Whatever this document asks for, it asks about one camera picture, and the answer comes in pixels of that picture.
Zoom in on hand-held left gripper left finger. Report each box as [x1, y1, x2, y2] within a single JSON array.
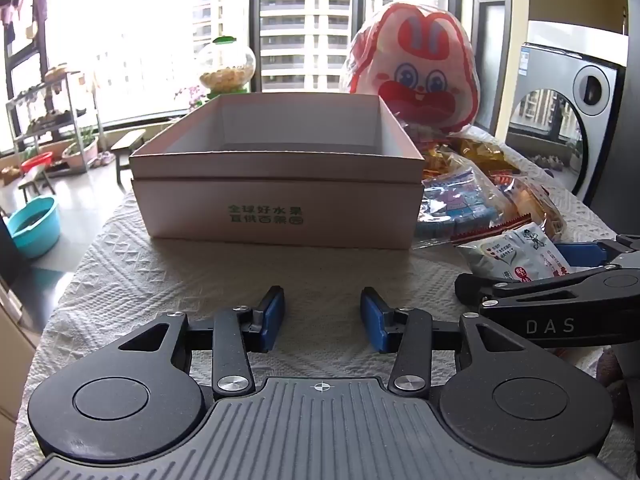
[[117, 286, 286, 397]]

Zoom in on clear pastry snack packet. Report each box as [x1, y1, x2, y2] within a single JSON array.
[[495, 179, 567, 241]]

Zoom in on metal shelf rack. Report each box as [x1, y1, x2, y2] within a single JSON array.
[[6, 64, 103, 161]]

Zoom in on white washing machine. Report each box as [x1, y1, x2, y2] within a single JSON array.
[[520, 42, 625, 111]]

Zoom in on red rabbit snack bag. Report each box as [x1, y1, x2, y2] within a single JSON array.
[[340, 1, 481, 136]]

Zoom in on pink flower pot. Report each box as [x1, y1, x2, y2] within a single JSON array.
[[62, 136, 99, 168]]

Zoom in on teal plastic basin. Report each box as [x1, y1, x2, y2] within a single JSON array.
[[6, 196, 61, 260]]

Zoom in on pink cardboard box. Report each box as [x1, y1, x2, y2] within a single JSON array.
[[129, 92, 426, 251]]

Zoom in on yellow snack packet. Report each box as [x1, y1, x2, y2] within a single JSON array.
[[452, 135, 521, 172]]

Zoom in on red plastic basin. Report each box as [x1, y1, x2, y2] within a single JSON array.
[[21, 151, 54, 173]]

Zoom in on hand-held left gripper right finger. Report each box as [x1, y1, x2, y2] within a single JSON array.
[[361, 287, 533, 395]]

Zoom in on dark wooden stool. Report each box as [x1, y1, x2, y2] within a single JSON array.
[[111, 129, 147, 186]]

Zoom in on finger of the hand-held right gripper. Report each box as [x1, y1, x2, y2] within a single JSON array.
[[554, 234, 640, 268], [455, 265, 640, 316]]

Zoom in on white quilted table cloth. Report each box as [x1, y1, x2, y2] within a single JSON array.
[[10, 145, 631, 480]]

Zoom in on dark framed door panel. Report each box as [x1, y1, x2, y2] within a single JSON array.
[[472, 0, 513, 133]]

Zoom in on pink orchid flowers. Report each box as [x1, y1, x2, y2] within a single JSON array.
[[173, 85, 208, 111]]

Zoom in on round candy dispenser jar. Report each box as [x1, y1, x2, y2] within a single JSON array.
[[199, 36, 257, 95]]

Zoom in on blue candy packet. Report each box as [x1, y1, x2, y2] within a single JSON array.
[[412, 165, 506, 248]]

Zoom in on white red-edged snack packet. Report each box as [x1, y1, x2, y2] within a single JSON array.
[[452, 215, 571, 286]]

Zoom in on person's right hand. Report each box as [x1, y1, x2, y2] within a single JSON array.
[[597, 347, 640, 431]]

